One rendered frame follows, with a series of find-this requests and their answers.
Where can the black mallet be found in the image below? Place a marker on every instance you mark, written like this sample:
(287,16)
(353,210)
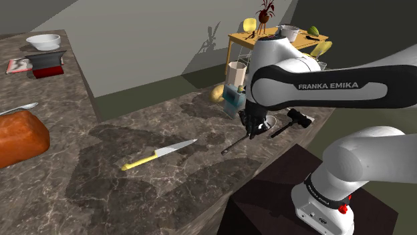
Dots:
(298,117)

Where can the red and white book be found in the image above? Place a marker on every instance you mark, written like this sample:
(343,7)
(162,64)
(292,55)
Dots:
(18,66)

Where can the teal box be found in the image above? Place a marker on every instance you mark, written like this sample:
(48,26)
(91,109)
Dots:
(232,99)

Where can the beige tall cup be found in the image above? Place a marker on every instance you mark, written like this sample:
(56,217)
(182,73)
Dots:
(236,74)

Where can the silver spoon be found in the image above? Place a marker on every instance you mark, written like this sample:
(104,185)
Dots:
(26,106)

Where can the small white round dish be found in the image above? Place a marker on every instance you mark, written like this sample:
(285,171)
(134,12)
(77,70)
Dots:
(271,122)

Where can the yellow potato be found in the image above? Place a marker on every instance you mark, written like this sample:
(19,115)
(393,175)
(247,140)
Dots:
(216,94)

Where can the black long thin tool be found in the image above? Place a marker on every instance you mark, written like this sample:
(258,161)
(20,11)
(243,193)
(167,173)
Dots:
(232,148)

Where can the orange bread loaf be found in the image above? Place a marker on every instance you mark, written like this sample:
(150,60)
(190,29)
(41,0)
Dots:
(21,136)

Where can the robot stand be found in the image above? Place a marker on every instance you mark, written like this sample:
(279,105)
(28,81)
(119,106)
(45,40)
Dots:
(267,195)

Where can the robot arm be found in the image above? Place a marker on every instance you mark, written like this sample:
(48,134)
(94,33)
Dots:
(355,153)

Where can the black and red box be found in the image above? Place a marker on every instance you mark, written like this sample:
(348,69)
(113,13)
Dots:
(45,63)

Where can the yellow wooden table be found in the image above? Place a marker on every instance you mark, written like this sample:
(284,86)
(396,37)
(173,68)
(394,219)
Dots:
(242,40)

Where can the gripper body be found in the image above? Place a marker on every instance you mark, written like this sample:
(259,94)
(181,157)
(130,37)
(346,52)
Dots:
(253,120)

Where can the white bowl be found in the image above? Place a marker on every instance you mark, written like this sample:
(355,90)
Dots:
(44,41)

